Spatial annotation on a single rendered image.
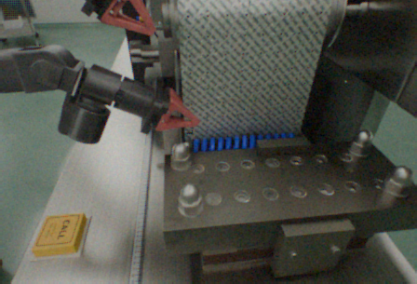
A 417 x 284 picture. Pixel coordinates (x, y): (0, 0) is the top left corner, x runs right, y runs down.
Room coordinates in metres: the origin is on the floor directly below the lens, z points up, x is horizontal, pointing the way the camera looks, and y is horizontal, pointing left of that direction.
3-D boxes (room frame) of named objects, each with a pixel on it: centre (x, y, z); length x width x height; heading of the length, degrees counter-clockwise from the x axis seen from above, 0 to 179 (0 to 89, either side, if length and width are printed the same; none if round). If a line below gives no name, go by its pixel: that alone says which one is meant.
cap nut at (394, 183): (0.29, -0.30, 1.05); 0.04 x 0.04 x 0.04
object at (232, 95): (0.43, -0.08, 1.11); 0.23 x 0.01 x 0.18; 97
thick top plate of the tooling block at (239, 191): (0.31, -0.13, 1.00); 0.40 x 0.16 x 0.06; 97
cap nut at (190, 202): (0.25, 0.02, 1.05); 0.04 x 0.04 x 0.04
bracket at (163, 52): (0.50, 0.09, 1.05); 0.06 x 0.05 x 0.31; 97
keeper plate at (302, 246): (0.22, -0.16, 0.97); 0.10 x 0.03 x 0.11; 97
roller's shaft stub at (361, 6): (0.51, -0.24, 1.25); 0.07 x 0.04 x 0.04; 97
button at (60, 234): (0.29, 0.26, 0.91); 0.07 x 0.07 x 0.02; 7
